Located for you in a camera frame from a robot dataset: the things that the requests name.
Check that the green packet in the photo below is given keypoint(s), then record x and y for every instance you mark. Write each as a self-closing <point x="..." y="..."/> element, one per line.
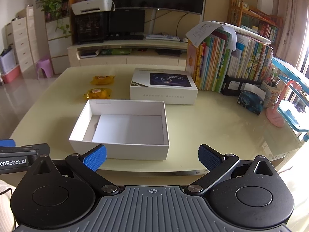
<point x="115" y="51"/>

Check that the black cardboard box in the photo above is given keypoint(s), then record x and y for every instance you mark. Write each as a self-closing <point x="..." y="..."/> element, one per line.
<point x="231" y="85"/>

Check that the wooden shelf unit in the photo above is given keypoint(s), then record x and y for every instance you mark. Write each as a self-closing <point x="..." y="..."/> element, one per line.
<point x="58" y="50"/>

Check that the blue plastic rack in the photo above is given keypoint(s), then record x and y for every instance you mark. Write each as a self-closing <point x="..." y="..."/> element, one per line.
<point x="293" y="77"/>

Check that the white pen cup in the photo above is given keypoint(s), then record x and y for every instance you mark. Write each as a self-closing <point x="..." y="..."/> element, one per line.
<point x="271" y="96"/>

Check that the dark blue tissue box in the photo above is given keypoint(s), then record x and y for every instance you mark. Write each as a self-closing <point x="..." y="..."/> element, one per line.
<point x="249" y="100"/>

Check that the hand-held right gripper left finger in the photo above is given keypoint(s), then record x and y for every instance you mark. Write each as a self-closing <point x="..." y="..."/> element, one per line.
<point x="95" y="158"/>

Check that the black keyboard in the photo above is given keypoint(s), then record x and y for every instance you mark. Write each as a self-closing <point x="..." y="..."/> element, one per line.
<point x="124" y="37"/>

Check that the dark flat book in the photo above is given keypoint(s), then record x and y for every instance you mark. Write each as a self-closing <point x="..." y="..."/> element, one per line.
<point x="88" y="53"/>

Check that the white printer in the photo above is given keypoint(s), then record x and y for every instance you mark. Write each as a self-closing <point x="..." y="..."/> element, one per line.
<point x="93" y="6"/>

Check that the pink desk stand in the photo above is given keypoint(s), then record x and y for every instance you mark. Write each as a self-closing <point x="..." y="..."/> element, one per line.
<point x="275" y="118"/>

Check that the floral curtain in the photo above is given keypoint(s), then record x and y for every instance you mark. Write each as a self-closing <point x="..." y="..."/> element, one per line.
<point x="292" y="17"/>

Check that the white cardboard box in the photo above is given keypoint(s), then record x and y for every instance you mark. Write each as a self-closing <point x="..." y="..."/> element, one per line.
<point x="125" y="130"/>

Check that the cream glass-topped desk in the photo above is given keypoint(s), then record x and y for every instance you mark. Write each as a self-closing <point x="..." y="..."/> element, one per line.
<point x="212" y="128"/>

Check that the small black monitor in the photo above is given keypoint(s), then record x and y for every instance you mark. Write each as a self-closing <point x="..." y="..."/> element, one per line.
<point x="126" y="21"/>

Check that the orange wooden bookshelf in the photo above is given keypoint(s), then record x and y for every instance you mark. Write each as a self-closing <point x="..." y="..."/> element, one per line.
<point x="260" y="24"/>

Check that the white box lid tablet print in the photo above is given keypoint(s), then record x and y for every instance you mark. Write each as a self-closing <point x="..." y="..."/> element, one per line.
<point x="164" y="84"/>

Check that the black computer case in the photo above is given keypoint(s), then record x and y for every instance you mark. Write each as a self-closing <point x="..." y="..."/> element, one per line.
<point x="89" y="27"/>

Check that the green potted plant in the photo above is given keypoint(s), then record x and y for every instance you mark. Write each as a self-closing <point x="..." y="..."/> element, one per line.
<point x="54" y="0"/>

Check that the white drawer cabinet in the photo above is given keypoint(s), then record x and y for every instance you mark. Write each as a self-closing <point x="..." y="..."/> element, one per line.
<point x="21" y="43"/>

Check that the white keyboard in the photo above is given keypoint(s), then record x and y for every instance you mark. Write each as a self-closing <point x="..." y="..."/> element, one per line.
<point x="162" y="38"/>

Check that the row of children's books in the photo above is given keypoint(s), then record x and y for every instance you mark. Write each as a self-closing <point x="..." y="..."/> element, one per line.
<point x="217" y="62"/>

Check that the cream television cabinet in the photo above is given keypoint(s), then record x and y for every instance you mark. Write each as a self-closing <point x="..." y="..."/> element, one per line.
<point x="144" y="60"/>

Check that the clear storage bin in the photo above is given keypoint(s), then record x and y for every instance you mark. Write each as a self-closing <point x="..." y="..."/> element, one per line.
<point x="7" y="60"/>

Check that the purple plastic stool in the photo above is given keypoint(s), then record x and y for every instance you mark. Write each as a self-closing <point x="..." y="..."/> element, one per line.
<point x="45" y="66"/>

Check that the yellow snack packet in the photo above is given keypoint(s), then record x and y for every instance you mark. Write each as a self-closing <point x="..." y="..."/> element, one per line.
<point x="97" y="93"/>
<point x="102" y="80"/>

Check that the pink storage bin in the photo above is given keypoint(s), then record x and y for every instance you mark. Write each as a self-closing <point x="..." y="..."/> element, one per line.
<point x="12" y="76"/>

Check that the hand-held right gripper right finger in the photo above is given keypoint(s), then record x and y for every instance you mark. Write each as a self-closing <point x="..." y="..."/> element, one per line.
<point x="208" y="158"/>

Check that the printed paper sheet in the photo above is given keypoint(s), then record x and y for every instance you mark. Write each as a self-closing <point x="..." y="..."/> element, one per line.
<point x="205" y="31"/>

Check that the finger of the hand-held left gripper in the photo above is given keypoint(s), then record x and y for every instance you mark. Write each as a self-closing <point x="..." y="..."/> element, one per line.
<point x="36" y="148"/>
<point x="7" y="143"/>

